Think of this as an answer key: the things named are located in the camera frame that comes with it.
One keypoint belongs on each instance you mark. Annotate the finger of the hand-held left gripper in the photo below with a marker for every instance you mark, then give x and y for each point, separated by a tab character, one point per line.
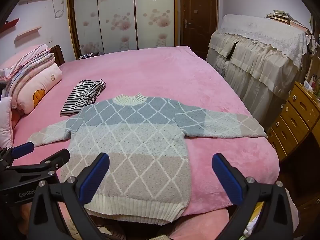
57	158
23	148

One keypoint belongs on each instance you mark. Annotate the dark wooden headboard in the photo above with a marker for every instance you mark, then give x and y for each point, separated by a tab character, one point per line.
58	55

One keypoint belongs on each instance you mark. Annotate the pastel floral folded quilt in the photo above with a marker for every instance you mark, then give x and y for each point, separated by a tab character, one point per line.
37	57

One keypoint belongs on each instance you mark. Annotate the blue beige diamond knit sweater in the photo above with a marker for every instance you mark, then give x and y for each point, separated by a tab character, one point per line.
140	142

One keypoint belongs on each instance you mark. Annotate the stack of books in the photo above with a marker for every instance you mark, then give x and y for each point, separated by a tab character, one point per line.
285	17

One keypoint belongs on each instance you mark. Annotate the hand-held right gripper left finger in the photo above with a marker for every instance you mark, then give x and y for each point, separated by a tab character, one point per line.
96	177

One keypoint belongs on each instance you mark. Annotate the folded striped garment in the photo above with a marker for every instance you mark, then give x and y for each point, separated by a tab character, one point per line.
80	97

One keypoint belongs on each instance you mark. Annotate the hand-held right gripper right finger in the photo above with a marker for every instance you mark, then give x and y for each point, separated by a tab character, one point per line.
227	180

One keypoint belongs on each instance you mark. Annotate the pink cushion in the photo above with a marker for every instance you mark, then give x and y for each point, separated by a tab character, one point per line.
6	120

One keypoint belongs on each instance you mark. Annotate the red wall shelf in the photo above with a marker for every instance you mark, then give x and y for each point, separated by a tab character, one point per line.
11	23

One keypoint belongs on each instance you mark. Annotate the pink plush bed blanket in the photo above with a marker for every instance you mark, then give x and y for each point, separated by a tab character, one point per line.
162	72

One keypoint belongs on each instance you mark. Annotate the yellow wooden dresser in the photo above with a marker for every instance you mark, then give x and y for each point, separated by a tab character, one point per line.
297	115

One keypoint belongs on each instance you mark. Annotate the brown wooden door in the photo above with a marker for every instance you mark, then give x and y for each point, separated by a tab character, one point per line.
200	12

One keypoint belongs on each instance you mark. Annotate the pink frilled folded blanket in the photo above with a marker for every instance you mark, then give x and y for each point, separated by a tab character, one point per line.
17	60

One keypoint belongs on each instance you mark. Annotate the small blue white box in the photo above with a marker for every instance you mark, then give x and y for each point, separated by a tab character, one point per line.
86	55

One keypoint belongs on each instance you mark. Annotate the floral sliding door wardrobe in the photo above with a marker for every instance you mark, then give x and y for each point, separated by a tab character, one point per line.
117	17

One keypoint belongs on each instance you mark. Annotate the group of small bottles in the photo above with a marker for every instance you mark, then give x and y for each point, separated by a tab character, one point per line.
312	81

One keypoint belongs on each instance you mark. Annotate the pale wooden wall shelf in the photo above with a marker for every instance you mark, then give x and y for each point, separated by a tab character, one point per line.
27	33

